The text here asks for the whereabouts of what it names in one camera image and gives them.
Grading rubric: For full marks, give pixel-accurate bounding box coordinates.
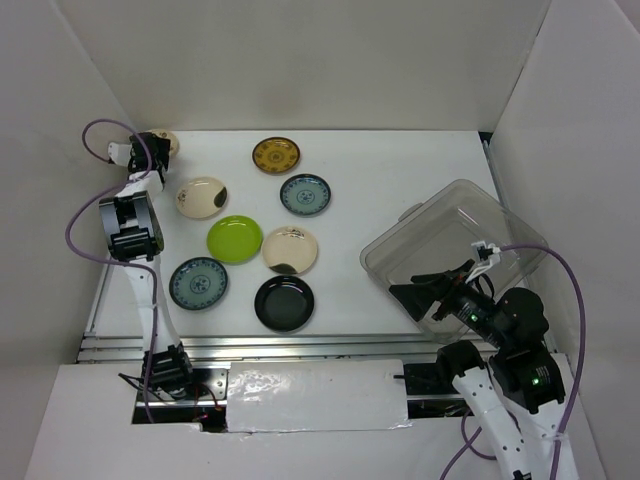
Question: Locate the clear plastic bin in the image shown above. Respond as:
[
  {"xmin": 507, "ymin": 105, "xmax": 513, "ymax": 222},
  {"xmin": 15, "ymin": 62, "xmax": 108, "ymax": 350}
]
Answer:
[{"xmin": 360, "ymin": 179, "xmax": 548, "ymax": 344}]

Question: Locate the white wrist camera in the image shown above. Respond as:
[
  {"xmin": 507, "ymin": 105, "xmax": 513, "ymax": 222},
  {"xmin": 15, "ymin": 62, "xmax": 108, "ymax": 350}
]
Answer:
[
  {"xmin": 107, "ymin": 142, "xmax": 131, "ymax": 166},
  {"xmin": 466, "ymin": 240, "xmax": 502, "ymax": 284}
]

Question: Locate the cream plate with dark patch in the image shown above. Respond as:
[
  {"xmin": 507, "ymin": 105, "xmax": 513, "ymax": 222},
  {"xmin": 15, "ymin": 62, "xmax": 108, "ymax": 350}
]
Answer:
[{"xmin": 175, "ymin": 176, "xmax": 228, "ymax": 220}]

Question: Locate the white front cover panel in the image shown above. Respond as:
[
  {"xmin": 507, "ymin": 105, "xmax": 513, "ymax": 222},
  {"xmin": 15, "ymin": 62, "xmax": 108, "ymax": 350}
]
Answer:
[{"xmin": 226, "ymin": 360, "xmax": 410, "ymax": 433}]

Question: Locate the small cream plate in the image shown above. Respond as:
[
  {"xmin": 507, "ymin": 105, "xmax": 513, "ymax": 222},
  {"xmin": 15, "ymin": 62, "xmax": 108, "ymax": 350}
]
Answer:
[{"xmin": 149, "ymin": 128, "xmax": 180, "ymax": 157}]

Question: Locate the large cream plate dark patch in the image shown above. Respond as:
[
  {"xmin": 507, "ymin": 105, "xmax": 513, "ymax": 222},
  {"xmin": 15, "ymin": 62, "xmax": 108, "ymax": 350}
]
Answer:
[{"xmin": 261, "ymin": 226, "xmax": 319, "ymax": 275}]

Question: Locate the yellow patterned plate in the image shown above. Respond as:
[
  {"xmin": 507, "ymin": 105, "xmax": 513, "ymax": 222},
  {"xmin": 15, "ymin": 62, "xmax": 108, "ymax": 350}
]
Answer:
[{"xmin": 251, "ymin": 137, "xmax": 301, "ymax": 175}]

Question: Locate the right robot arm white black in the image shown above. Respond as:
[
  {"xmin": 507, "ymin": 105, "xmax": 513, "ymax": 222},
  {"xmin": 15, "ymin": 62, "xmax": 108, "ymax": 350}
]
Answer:
[{"xmin": 389, "ymin": 260, "xmax": 579, "ymax": 479}]

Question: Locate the lime green plate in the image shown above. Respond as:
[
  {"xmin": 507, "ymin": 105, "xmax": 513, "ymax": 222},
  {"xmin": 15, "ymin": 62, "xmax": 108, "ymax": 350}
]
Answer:
[{"xmin": 206, "ymin": 215, "xmax": 263, "ymax": 264}]

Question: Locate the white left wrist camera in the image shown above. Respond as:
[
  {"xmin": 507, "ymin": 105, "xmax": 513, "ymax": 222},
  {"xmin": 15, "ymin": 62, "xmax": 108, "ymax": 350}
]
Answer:
[{"xmin": 107, "ymin": 142, "xmax": 131, "ymax": 166}]

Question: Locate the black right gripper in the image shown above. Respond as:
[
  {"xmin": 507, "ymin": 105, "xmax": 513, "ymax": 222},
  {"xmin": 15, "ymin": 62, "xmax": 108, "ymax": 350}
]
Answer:
[{"xmin": 388, "ymin": 256, "xmax": 510, "ymax": 347}]

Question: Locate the large blue patterned plate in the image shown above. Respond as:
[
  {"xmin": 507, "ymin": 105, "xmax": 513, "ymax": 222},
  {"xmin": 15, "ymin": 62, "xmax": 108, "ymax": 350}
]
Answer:
[{"xmin": 279, "ymin": 174, "xmax": 332, "ymax": 217}]

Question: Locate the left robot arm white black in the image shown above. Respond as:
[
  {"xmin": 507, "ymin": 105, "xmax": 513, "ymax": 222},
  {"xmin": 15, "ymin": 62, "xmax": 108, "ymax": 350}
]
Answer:
[{"xmin": 99, "ymin": 131, "xmax": 198, "ymax": 400}]

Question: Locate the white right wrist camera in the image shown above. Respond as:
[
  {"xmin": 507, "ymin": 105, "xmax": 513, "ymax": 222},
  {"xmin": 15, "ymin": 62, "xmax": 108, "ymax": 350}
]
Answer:
[{"xmin": 466, "ymin": 240, "xmax": 502, "ymax": 284}]

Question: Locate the black glossy plate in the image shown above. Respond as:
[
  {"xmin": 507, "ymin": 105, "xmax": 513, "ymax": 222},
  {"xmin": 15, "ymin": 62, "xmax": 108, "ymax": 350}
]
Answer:
[{"xmin": 254, "ymin": 275, "xmax": 315, "ymax": 333}]

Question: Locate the small blue patterned plate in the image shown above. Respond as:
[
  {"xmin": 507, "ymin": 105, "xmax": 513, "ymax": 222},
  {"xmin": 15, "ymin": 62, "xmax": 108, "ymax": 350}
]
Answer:
[{"xmin": 169, "ymin": 257, "xmax": 229, "ymax": 311}]

